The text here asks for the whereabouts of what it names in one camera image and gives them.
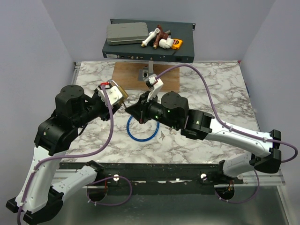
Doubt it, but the grey plastic case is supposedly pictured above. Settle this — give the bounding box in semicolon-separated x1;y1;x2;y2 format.
106;22;149;45

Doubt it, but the aluminium frame profile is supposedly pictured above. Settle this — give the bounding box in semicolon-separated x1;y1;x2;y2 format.
37;167;286;188

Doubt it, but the brass padlock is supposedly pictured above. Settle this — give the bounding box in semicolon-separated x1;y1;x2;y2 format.
108;79;128;105

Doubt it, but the brown pipe fitting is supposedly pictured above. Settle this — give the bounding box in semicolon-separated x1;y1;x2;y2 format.
153;25;169;49

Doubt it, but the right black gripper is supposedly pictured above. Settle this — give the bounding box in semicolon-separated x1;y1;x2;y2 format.
125;91;179;130

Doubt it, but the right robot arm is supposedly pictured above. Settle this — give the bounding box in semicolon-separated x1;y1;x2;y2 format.
125;91;281;184

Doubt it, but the silver key bunch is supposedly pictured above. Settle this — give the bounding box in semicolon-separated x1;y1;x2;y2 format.
169;128;177;135

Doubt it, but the wooden board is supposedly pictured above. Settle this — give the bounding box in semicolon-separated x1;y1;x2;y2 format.
112;62;180;93

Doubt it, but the black mounting rail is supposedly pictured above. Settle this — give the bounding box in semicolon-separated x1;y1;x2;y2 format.
58;161;244;196

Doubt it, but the white straight pipe fitting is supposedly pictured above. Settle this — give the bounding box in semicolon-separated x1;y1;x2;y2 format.
141;28;160;47

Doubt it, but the blue cable lock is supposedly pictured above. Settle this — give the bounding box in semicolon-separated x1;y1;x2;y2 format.
126;116;160;142

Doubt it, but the purple cable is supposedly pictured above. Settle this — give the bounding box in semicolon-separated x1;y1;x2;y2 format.
16;89;133;225
154;63;299;204

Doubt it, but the dark teal rack device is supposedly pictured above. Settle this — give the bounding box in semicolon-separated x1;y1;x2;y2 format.
102;20;195;63

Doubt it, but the yellow tape measure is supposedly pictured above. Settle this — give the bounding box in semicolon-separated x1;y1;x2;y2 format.
171;38;183;50

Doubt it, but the metal stand post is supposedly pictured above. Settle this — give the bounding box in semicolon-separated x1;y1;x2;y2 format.
138;60;154;81

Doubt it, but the white elbow pipe fitting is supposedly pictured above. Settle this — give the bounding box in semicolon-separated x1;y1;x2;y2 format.
159;38;174;49

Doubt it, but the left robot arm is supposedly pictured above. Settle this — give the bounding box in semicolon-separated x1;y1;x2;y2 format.
6;81;128;225

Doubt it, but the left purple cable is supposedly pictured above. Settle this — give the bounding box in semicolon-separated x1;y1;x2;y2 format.
16;89;133;225

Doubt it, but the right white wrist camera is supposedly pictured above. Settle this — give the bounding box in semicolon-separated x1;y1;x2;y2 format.
145;74;164;102

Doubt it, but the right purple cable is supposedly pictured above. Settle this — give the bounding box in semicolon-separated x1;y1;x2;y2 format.
154;63;299;204

